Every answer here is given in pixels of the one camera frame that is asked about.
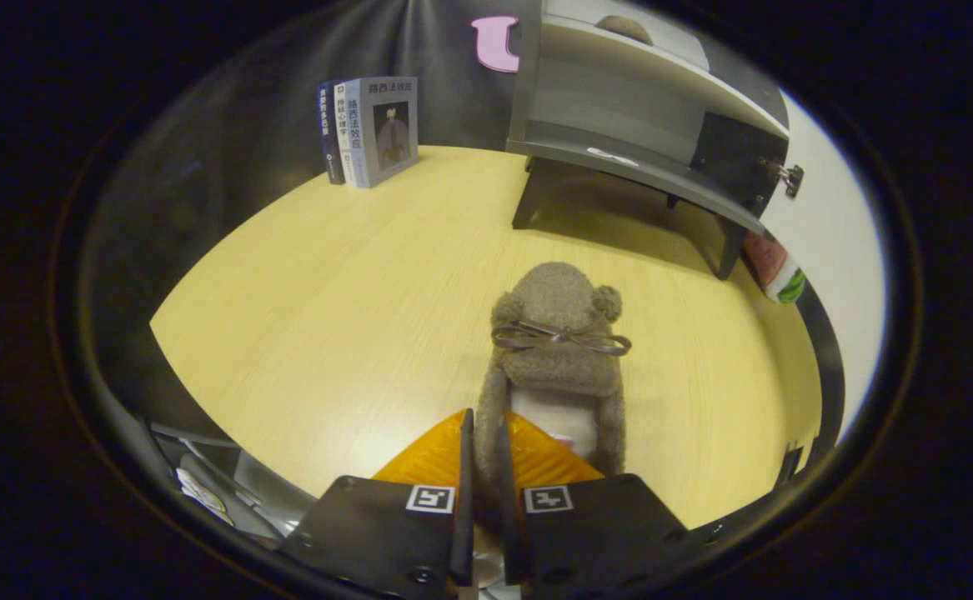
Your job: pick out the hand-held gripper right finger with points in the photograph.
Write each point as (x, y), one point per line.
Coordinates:
(603, 533)

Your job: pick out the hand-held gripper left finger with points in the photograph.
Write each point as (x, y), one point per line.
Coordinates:
(386, 533)

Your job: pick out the gray shoe cabinet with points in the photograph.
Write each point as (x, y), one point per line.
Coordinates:
(603, 108)

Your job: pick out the gray metal stand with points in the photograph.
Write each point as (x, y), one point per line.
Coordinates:
(228, 492)

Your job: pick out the watermelon slice toy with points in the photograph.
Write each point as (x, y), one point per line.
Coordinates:
(774, 267)

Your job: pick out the white book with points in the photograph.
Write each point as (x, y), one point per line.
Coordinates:
(344, 133)

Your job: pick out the gray book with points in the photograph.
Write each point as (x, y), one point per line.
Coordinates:
(390, 125)

